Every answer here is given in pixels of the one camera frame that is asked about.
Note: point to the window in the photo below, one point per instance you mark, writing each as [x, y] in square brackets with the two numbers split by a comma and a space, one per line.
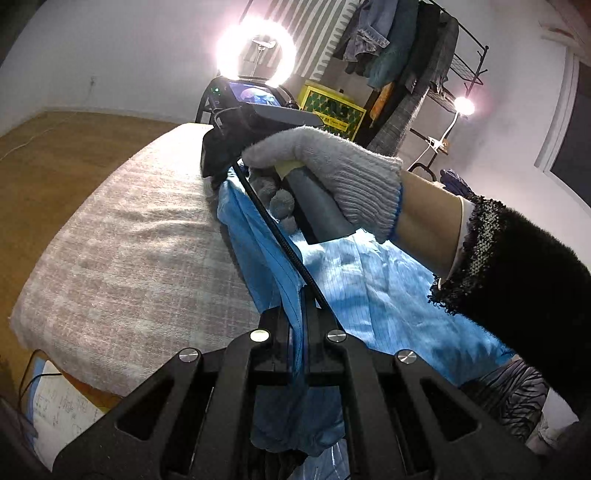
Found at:
[570, 138]

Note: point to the black curved metal rail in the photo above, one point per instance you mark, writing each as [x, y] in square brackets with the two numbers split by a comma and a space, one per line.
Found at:
[422, 165]

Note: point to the blue denim jacket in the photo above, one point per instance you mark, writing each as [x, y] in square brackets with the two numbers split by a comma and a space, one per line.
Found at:
[364, 32]

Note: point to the zebra striped cloth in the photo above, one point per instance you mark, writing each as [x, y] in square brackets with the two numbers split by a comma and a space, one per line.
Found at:
[512, 401]

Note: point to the teal sweater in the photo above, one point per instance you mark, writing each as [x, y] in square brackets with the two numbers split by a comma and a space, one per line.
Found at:
[392, 55]

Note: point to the person's right hand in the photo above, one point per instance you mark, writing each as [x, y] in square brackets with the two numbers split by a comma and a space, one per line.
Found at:
[341, 170]

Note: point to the yellow scarf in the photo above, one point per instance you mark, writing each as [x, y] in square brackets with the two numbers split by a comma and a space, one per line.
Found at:
[382, 104]

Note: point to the yellow green patterned bag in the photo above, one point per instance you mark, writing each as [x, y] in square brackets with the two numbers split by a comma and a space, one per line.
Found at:
[332, 104]

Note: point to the black coat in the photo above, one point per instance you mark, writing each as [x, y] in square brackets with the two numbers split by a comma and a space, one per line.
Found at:
[427, 41]

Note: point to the green striped wall poster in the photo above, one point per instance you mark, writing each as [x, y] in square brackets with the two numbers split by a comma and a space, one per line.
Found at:
[318, 37]

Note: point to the white paper sheet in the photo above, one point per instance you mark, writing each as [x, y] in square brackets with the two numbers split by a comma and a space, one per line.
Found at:
[64, 415]

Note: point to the beige plaid blanket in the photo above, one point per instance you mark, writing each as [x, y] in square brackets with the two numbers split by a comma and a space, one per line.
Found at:
[138, 240]

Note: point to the pile of folded dark clothes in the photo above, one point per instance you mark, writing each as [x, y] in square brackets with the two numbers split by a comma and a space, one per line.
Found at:
[455, 182]

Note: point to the white clip lamp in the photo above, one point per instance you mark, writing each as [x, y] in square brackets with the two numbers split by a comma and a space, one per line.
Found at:
[464, 107]

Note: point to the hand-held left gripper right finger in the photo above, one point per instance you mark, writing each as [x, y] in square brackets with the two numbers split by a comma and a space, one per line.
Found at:
[318, 353]

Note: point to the light blue work garment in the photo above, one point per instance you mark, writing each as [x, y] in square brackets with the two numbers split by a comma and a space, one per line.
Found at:
[392, 286]

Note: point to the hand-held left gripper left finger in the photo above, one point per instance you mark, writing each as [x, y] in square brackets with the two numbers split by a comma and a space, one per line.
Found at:
[277, 344]

